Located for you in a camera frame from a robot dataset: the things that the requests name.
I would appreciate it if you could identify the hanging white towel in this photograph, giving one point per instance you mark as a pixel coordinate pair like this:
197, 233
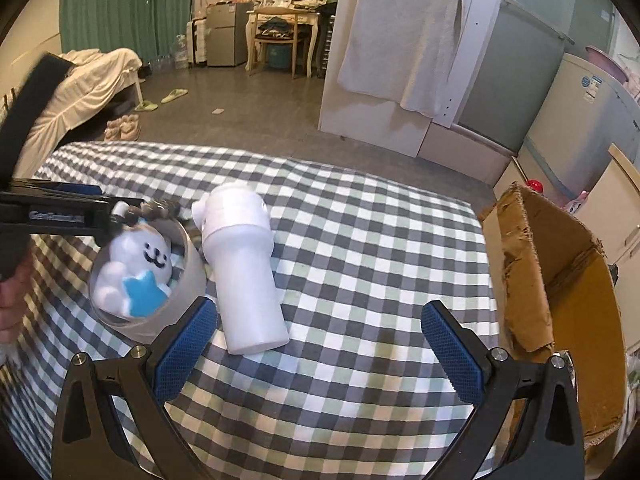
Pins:
400, 25

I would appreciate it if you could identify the red thermos jug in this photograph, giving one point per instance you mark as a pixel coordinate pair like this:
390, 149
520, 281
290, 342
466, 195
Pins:
534, 185

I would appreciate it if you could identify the black trash bag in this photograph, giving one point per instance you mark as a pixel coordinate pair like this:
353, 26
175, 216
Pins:
614, 275

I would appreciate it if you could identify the cream dressing table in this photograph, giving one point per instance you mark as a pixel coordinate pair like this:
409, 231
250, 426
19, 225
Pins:
285, 11

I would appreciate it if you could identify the green curtain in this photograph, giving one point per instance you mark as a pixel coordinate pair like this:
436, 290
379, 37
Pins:
115, 5

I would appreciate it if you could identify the large clear water jug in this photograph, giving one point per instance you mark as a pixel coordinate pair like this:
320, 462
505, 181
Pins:
181, 55

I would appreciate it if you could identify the brown cardboard box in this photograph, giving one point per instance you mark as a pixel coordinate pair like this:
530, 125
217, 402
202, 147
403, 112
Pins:
585, 320

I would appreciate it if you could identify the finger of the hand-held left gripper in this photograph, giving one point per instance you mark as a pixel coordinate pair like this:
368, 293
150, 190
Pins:
106, 220
75, 189

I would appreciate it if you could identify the wooden chair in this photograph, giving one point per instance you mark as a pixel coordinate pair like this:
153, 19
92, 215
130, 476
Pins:
275, 37

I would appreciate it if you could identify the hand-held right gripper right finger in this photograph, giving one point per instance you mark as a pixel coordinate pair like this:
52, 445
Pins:
452, 352

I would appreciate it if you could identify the green slipper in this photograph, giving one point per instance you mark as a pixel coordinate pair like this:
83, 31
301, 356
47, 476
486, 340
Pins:
146, 106
173, 96

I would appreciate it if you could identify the person's left hand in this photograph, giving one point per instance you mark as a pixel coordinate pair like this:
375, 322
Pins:
11, 305

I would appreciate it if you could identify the bed with white sheet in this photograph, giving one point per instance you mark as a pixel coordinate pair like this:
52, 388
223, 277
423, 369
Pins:
85, 90

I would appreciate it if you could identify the grey checkered tablecloth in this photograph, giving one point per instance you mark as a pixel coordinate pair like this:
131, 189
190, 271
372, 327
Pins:
350, 260

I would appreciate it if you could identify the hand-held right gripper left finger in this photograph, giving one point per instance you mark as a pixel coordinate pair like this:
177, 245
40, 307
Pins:
182, 355

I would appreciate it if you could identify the black drawer unit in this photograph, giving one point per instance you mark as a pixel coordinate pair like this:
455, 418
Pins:
328, 45

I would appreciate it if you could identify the white plastic bottle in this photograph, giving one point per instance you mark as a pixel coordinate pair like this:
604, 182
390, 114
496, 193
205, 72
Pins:
245, 270

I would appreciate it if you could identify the teal plastic bin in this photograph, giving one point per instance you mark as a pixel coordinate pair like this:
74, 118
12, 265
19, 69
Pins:
280, 57

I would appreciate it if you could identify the pink plastic basin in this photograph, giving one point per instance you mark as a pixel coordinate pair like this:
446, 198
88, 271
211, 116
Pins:
607, 63

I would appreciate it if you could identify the white cabinet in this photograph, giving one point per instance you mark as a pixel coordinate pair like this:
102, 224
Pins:
620, 200

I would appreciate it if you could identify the clear tape roll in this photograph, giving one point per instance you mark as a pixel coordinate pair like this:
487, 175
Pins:
196, 275

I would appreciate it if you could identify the beige shoe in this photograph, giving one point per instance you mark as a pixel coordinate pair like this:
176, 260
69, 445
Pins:
113, 130
130, 127

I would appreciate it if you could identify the white washing machine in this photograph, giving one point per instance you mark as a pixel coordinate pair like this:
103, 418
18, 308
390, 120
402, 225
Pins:
575, 120

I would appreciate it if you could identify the pink patterned bag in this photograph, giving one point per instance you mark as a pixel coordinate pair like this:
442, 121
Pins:
575, 202

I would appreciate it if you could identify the white plush cat toy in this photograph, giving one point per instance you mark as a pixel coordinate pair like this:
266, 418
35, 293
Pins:
145, 255

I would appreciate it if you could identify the white suitcase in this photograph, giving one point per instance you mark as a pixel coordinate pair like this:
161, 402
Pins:
196, 42

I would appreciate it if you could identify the frosted glass door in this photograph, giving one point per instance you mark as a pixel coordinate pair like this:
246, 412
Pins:
520, 70

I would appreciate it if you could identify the grey mini fridge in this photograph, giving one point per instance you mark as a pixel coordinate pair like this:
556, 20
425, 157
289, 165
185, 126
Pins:
227, 35

